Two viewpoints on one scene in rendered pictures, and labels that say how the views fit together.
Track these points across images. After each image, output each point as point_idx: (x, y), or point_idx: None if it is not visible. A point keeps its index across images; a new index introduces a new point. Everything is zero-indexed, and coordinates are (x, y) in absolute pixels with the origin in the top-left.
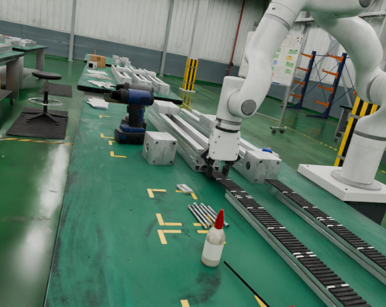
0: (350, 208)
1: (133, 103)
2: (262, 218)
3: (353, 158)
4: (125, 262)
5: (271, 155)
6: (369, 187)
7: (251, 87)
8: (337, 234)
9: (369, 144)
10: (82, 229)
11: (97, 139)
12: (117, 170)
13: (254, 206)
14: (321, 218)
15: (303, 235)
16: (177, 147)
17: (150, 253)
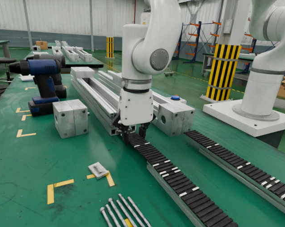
0: (266, 145)
1: (38, 74)
2: (205, 214)
3: (255, 94)
4: None
5: (183, 105)
6: (272, 119)
7: (159, 31)
8: None
9: (270, 79)
10: None
11: (10, 115)
12: (16, 159)
13: (187, 188)
14: (266, 183)
15: (255, 216)
16: (93, 110)
17: None
